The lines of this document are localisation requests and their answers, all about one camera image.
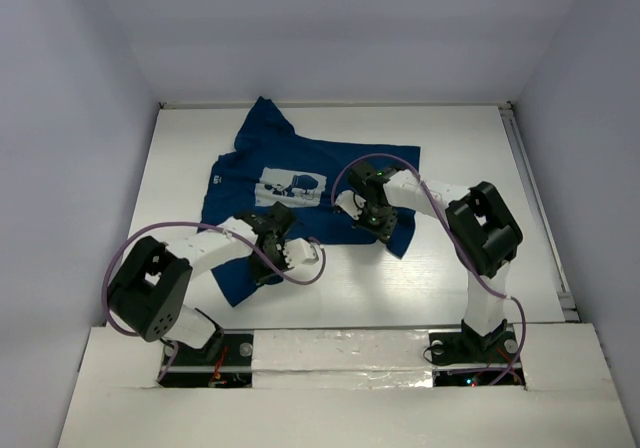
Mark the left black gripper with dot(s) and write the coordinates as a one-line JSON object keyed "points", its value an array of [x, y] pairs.
{"points": [[267, 263]]}

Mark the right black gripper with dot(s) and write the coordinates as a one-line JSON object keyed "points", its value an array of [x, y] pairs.
{"points": [[383, 232]]}

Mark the blue mickey mouse t-shirt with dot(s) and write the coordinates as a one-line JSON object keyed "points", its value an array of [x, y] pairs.
{"points": [[271, 163]]}

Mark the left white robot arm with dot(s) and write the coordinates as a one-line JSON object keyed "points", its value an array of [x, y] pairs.
{"points": [[145, 286]]}

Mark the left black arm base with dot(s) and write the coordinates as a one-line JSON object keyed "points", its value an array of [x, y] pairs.
{"points": [[224, 362]]}

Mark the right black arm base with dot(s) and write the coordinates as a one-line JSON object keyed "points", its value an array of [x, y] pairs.
{"points": [[456, 365]]}

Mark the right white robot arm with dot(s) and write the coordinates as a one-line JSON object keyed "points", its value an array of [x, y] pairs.
{"points": [[477, 220]]}

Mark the silver foil tape strip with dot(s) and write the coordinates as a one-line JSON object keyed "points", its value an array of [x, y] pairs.
{"points": [[352, 359]]}

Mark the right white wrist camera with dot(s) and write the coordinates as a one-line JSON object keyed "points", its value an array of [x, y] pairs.
{"points": [[350, 203]]}

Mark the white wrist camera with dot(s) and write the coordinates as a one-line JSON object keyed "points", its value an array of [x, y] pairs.
{"points": [[298, 252], [350, 203]]}

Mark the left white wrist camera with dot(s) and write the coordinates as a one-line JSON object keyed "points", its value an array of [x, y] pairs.
{"points": [[298, 252]]}

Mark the aluminium rail at table edge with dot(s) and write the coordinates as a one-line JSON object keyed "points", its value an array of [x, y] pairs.
{"points": [[565, 297]]}

